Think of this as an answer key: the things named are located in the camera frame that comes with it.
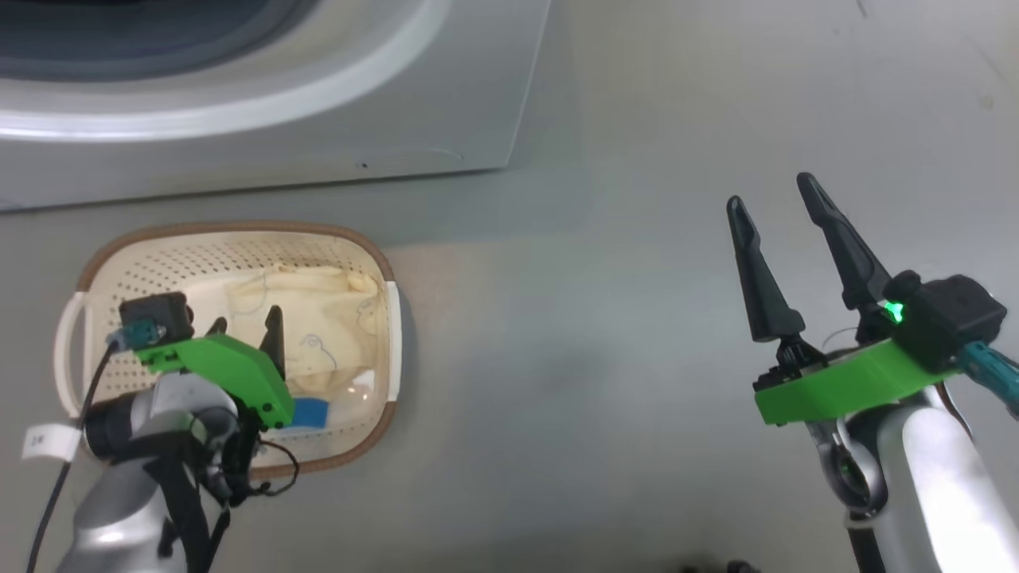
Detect cream garment bear print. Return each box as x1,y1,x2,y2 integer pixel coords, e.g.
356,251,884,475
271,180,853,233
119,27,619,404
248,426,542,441
225,263,385,399

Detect teal right camera connector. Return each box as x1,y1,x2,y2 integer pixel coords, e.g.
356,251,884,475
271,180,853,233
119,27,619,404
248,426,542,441
958,341,1019,419

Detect grey rubber door seal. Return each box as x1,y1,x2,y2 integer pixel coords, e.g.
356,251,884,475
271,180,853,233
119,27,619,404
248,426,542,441
0,0,321,82

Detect cream perforated basket brown rim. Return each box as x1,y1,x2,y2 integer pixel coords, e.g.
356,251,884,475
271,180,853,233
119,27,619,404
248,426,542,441
53,220,404,480

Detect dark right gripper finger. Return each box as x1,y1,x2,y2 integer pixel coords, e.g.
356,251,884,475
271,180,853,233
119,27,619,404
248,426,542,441
795,171,893,312
725,195,807,344

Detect cream garment blue cuff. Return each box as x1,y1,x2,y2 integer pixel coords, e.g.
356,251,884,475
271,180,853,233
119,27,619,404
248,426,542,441
279,366,375,432

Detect teal left camera connector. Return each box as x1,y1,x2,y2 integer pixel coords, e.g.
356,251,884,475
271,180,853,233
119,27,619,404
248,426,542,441
106,322,161,353

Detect black left camera cable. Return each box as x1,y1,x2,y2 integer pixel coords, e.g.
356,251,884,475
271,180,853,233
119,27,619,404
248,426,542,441
26,341,122,573

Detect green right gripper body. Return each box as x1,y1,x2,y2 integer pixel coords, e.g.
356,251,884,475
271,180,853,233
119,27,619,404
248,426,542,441
752,337,961,427

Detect teal camera connector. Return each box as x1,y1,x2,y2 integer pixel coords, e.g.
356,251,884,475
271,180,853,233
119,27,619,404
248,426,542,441
958,341,1019,419
106,322,161,353

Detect white front-load washing machine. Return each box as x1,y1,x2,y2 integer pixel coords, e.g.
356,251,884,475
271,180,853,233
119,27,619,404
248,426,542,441
0,0,552,213

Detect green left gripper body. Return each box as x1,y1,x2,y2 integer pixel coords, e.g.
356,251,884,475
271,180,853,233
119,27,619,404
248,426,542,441
139,333,296,431

